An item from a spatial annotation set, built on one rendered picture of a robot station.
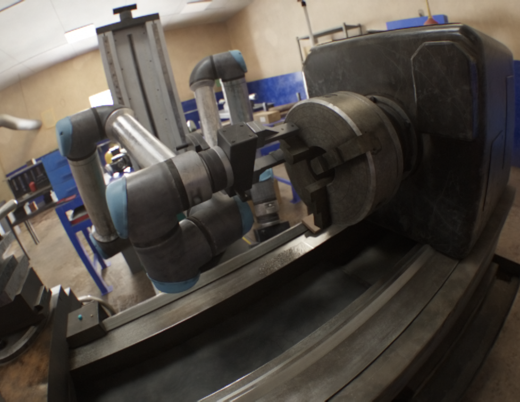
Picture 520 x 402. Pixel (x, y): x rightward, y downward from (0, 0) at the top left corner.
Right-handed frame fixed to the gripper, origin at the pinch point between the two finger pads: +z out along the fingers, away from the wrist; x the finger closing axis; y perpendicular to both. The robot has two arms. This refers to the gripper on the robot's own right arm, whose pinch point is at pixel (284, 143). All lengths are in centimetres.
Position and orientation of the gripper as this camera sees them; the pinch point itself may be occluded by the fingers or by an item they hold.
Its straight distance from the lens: 52.7
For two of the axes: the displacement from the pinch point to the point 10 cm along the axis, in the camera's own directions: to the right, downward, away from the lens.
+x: 1.0, -6.0, -7.9
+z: 8.4, -3.8, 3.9
